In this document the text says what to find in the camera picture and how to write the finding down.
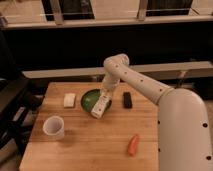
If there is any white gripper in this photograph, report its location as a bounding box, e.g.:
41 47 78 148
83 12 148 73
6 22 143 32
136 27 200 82
101 75 118 99

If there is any white bottle with label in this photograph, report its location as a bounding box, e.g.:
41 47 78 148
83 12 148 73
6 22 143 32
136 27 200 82
91 95 110 119

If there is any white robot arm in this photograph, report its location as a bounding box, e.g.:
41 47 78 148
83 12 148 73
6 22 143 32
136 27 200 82
103 54 213 171

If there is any green ceramic bowl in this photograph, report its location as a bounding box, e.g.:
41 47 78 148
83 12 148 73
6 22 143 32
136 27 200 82
81 89 112 117

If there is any black rectangular block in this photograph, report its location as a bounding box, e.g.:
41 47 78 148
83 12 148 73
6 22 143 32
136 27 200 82
123 92 132 109

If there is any beige sponge block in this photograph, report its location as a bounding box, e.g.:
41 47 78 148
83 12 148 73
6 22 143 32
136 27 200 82
63 93 76 108

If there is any orange carrot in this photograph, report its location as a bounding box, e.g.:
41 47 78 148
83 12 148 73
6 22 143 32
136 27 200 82
128 134 140 156

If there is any white plastic cup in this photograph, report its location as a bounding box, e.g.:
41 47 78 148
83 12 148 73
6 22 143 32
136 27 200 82
43 116 65 140

